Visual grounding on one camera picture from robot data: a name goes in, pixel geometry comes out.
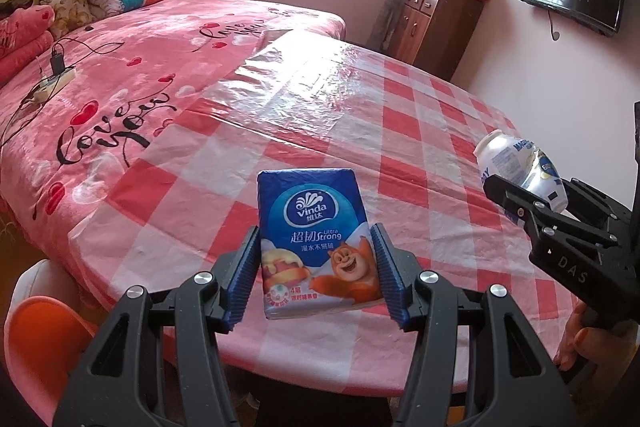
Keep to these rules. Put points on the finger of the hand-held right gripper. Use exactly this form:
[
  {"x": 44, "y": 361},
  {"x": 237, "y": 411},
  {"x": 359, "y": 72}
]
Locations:
[
  {"x": 505, "y": 197},
  {"x": 590, "y": 199}
]

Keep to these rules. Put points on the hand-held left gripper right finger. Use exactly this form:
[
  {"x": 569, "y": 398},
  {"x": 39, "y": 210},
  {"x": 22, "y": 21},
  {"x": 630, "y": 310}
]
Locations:
[{"x": 392, "y": 277}]

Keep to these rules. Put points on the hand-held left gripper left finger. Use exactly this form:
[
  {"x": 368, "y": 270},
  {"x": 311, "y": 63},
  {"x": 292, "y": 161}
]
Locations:
[{"x": 245, "y": 282}]

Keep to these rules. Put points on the white plastic bottle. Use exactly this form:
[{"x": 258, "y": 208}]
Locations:
[{"x": 505, "y": 152}]

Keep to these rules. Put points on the blue tissue pack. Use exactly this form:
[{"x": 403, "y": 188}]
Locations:
[{"x": 310, "y": 227}]

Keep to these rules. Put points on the orange plastic bucket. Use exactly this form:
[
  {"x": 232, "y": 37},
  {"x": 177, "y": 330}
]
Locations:
[{"x": 45, "y": 342}]

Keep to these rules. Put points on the person's right hand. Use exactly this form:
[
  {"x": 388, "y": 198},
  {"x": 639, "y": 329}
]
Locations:
[{"x": 595, "y": 347}]

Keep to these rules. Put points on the pink checkered tablecloth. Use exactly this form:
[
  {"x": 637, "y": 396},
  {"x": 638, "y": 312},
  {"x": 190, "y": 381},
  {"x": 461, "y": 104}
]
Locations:
[{"x": 440, "y": 157}]

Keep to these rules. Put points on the wooden cabinet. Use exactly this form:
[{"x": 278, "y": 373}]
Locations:
[{"x": 440, "y": 37}]

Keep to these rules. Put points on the white printed plastic bag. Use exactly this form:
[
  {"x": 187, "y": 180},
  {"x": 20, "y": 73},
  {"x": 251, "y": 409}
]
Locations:
[{"x": 35, "y": 277}]

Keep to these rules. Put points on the bed with pink blanket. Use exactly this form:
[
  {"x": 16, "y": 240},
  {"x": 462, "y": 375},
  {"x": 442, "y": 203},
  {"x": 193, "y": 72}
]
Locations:
[{"x": 150, "y": 47}]

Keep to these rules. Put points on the white power strip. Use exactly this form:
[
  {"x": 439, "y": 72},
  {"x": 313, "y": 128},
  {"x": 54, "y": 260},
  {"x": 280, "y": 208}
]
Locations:
[{"x": 55, "y": 82}]

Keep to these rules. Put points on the black charger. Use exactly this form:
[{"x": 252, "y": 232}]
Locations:
[{"x": 57, "y": 62}]

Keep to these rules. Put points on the golden floral pillow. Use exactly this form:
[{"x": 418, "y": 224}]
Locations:
[{"x": 70, "y": 14}]

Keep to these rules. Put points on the folded pink lettered blanket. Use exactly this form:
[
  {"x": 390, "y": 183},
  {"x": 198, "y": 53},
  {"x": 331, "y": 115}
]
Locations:
[{"x": 25, "y": 47}]

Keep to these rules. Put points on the dark brown cloth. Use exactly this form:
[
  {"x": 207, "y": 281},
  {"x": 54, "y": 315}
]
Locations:
[{"x": 15, "y": 4}]

